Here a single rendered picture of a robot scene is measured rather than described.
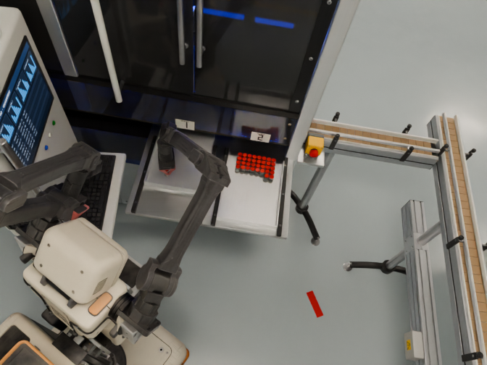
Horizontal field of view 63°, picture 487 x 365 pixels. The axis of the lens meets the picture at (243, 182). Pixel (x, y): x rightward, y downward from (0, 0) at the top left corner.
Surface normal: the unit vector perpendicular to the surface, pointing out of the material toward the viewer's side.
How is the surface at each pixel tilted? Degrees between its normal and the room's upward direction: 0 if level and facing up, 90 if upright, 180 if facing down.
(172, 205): 0
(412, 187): 0
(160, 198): 0
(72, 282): 48
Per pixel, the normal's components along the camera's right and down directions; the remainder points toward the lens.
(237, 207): 0.11, -0.50
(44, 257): -0.36, 0.17
